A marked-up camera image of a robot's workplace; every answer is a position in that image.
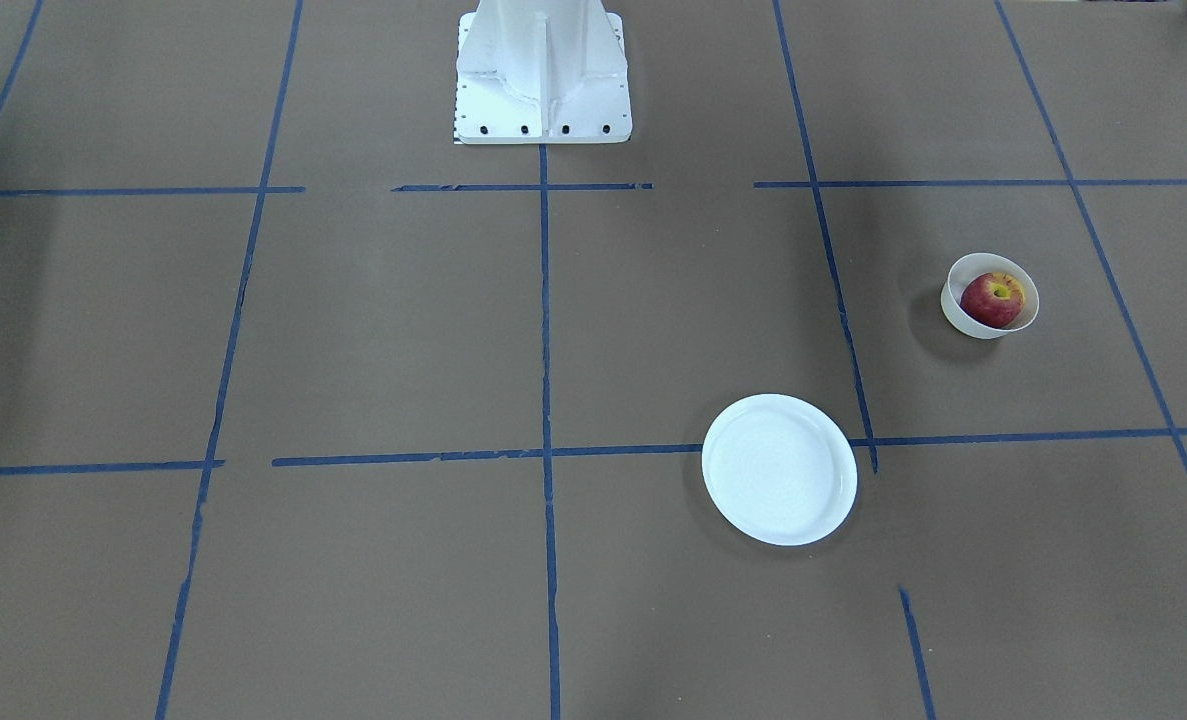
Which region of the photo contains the red yellow apple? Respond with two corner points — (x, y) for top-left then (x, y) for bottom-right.
(959, 272), (1027, 329)

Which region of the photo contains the white round plate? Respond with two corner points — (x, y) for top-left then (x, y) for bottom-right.
(702, 393), (859, 547)

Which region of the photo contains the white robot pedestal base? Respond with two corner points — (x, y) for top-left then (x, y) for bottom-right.
(453, 1), (633, 145)

